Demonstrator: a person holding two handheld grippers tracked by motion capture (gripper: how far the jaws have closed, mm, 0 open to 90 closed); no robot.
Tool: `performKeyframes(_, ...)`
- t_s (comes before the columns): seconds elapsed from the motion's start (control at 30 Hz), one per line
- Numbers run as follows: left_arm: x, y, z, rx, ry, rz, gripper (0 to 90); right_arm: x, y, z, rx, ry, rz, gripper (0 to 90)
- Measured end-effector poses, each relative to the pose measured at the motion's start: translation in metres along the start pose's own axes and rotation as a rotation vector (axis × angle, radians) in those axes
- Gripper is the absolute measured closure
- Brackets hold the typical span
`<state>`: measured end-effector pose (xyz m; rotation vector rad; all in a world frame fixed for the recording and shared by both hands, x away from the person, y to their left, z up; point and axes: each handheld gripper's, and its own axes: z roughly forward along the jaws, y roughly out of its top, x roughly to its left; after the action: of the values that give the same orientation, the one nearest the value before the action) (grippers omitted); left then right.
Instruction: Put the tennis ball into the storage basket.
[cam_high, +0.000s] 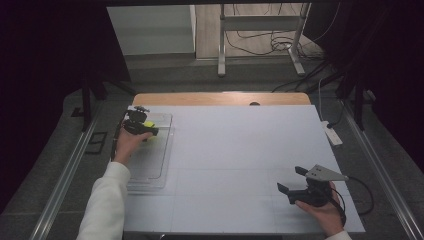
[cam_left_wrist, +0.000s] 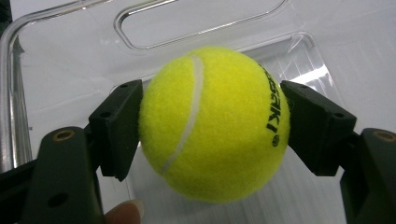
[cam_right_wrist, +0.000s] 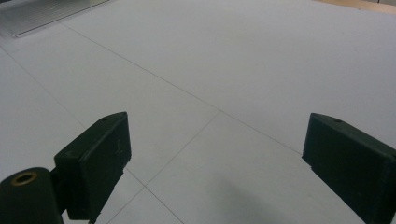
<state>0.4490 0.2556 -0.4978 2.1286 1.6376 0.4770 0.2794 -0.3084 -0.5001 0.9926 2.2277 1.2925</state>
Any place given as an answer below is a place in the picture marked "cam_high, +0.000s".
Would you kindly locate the white power strip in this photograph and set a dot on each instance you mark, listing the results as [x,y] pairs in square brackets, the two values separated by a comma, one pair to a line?
[331,133]

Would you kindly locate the person's left hand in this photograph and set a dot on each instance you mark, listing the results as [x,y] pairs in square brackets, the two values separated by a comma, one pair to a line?
[128,145]

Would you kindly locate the yellow tennis ball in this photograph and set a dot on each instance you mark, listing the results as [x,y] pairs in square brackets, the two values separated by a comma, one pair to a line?
[149,124]

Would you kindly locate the clear plastic container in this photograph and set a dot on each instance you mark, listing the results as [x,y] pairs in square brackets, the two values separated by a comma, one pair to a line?
[156,156]

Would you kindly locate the black metal stand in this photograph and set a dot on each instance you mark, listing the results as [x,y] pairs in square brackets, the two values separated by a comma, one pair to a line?
[86,106]
[359,106]

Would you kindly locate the white metal desk frame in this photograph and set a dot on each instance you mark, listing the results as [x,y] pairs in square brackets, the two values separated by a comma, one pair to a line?
[260,23]

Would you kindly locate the dark curtain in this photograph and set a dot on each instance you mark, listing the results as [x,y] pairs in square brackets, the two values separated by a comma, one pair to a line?
[393,66]
[43,66]

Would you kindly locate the aluminium rail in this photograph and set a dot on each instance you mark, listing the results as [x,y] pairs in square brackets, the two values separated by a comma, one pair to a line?
[383,180]
[63,186]

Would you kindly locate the person's right hand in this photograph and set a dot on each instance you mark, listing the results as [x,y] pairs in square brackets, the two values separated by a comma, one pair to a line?
[328,216]

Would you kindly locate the white cabinet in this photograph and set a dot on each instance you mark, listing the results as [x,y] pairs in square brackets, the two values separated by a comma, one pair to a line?
[150,30]

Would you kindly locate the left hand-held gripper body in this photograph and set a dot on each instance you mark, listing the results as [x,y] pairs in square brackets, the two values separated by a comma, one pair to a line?
[135,121]

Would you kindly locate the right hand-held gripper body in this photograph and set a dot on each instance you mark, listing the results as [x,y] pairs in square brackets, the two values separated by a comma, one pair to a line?
[313,195]

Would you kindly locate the white table cover board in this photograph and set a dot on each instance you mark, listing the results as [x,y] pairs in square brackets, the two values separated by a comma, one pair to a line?
[250,140]

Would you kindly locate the wooden table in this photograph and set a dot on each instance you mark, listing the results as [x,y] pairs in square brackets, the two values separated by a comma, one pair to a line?
[200,99]

